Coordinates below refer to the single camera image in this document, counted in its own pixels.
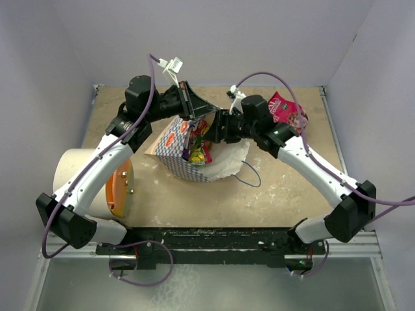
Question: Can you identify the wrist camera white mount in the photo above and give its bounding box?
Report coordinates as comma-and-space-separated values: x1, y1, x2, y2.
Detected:
158, 57, 183, 87
226, 85, 246, 115

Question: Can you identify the pink cookie snack packet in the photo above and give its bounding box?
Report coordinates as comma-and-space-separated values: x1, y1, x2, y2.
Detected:
268, 92, 300, 128

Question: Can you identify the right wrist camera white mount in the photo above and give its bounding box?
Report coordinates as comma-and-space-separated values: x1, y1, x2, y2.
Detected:
226, 85, 246, 115

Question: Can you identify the white cylinder orange lid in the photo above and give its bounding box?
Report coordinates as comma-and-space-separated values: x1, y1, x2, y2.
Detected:
53, 146, 134, 220

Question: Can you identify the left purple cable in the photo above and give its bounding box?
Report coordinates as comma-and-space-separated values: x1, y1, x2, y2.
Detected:
41, 53, 163, 259

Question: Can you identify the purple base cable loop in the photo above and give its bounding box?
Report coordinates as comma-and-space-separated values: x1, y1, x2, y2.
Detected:
108, 240, 175, 288

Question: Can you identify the green yellow candy packet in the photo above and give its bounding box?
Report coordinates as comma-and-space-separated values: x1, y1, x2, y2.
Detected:
188, 141, 213, 166

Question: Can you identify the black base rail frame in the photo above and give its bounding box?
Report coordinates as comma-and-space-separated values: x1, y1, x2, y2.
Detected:
96, 227, 326, 271

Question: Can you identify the blue checkered paper bag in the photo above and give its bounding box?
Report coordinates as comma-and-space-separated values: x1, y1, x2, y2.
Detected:
145, 116, 250, 183

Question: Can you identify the aluminium table frame rail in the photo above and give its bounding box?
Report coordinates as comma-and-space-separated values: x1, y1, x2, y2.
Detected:
318, 86, 376, 243

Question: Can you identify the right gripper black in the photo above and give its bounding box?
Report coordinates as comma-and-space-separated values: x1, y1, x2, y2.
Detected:
204, 108, 259, 143

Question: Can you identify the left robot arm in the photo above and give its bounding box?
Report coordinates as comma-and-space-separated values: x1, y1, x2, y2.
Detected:
36, 75, 218, 254

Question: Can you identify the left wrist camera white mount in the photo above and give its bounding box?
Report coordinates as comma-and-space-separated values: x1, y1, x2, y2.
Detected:
158, 57, 183, 87

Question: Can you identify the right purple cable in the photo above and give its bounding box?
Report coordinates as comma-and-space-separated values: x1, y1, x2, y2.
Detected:
235, 71, 415, 208

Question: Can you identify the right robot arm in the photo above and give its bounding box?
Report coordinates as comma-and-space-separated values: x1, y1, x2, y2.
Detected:
203, 95, 376, 253

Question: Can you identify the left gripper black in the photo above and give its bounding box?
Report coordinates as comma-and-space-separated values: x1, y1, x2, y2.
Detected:
145, 81, 217, 124

